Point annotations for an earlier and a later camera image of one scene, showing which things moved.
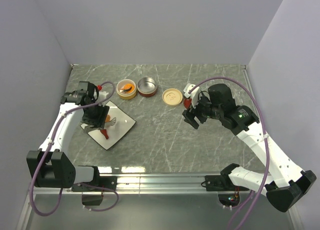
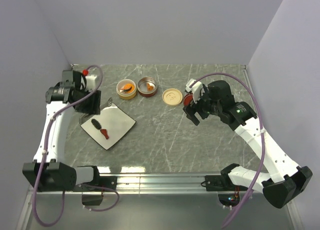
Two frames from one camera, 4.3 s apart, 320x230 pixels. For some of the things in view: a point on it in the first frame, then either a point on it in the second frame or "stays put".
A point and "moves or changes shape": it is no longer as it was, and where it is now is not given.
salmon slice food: (125, 90) stays put
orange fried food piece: (108, 118) to (149, 88)
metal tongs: (88, 128) moves or changes shape
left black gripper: (99, 121) to (94, 106)
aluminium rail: (150, 184) stays put
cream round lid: (172, 97) stays put
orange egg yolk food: (128, 85) stays put
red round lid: (187, 102) stays put
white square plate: (123, 122) stays put
